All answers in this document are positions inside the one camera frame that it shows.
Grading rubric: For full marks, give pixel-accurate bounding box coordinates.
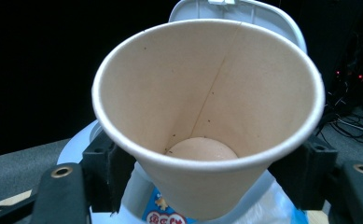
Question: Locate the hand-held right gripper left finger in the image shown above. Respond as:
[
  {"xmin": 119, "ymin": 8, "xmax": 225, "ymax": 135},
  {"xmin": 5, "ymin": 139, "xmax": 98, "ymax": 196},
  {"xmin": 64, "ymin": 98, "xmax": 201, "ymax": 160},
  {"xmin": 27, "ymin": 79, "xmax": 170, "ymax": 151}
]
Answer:
[{"xmin": 81, "ymin": 130, "xmax": 136, "ymax": 216}]

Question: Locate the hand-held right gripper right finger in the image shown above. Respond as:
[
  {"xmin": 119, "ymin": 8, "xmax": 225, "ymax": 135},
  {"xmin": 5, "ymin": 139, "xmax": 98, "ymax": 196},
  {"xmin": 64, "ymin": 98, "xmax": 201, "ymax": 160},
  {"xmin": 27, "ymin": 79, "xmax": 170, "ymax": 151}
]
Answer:
[{"xmin": 267, "ymin": 134, "xmax": 339, "ymax": 211}]

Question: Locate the blue snack packet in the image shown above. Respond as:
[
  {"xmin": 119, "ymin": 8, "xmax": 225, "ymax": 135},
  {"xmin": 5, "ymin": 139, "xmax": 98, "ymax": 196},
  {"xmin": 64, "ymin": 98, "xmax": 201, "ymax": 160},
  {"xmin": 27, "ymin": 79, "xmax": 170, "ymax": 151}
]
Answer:
[{"xmin": 141, "ymin": 186, "xmax": 199, "ymax": 224}]

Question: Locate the brown paper cup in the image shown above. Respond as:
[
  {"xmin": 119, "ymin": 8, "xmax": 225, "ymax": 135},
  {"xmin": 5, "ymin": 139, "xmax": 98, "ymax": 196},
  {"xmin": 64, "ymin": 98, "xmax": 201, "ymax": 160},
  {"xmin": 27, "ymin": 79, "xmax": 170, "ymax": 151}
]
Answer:
[{"xmin": 91, "ymin": 18, "xmax": 326, "ymax": 222}]

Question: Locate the translucent blue bin liner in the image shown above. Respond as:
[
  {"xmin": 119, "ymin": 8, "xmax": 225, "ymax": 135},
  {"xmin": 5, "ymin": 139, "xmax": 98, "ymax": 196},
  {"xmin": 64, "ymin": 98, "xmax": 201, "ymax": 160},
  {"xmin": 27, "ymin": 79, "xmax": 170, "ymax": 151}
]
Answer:
[{"xmin": 231, "ymin": 180, "xmax": 309, "ymax": 224}]

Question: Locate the bundle of floor cables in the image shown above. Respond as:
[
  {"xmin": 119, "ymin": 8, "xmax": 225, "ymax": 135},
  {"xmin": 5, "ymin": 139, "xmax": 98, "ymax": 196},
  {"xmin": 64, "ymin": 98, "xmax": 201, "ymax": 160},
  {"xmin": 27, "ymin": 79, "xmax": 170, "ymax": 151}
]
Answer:
[{"xmin": 315, "ymin": 90, "xmax": 363, "ymax": 146}]

